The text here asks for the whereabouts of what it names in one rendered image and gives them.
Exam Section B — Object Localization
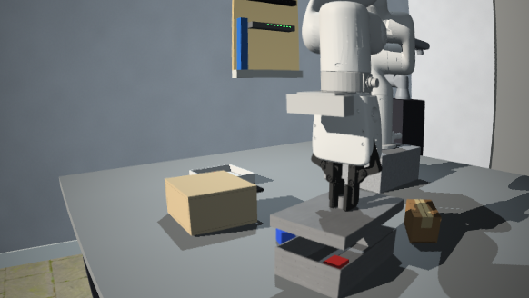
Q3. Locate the brown cardboard box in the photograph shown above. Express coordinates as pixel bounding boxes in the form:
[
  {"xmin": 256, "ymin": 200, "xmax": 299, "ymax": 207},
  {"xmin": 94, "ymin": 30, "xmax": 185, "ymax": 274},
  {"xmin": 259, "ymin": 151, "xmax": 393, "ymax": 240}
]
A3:
[{"xmin": 404, "ymin": 199, "xmax": 442, "ymax": 243}]

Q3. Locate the blue block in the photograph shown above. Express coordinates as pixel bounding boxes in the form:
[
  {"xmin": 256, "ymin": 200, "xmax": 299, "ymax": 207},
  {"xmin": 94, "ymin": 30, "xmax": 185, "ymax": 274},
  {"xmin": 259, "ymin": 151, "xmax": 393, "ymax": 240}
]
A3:
[{"xmin": 276, "ymin": 229, "xmax": 296, "ymax": 244}]

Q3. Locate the red block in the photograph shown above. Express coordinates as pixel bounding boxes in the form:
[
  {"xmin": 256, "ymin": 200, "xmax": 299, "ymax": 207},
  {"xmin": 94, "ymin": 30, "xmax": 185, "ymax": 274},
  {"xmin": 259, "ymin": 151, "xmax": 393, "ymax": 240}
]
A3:
[{"xmin": 323, "ymin": 255, "xmax": 349, "ymax": 269}]

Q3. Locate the light wooden cabinet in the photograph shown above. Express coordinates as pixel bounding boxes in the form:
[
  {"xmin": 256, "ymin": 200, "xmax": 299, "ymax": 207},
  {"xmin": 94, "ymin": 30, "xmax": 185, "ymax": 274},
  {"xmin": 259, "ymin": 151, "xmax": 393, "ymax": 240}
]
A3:
[{"xmin": 165, "ymin": 170, "xmax": 264, "ymax": 236}]

